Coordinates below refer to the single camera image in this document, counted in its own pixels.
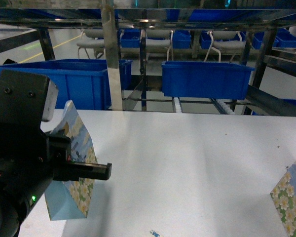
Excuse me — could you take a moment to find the flower gift bag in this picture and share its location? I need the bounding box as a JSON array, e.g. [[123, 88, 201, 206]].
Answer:
[[270, 161, 296, 237], [44, 100, 98, 221]]

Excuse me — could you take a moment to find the white roller track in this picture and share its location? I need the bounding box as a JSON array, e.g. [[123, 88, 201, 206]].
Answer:
[[172, 97, 183, 113]]

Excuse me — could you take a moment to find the blue bin at left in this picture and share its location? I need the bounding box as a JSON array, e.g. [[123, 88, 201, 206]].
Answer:
[[0, 59, 132, 110]]

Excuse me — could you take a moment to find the blue bin behind table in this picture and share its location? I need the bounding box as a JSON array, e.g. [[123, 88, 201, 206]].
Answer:
[[162, 61, 255, 100]]

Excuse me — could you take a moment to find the steel rack post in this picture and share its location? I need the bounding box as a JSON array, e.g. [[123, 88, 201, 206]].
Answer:
[[101, 0, 123, 111]]

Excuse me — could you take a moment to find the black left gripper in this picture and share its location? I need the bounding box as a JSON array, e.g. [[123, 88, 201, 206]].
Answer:
[[0, 69, 112, 223]]

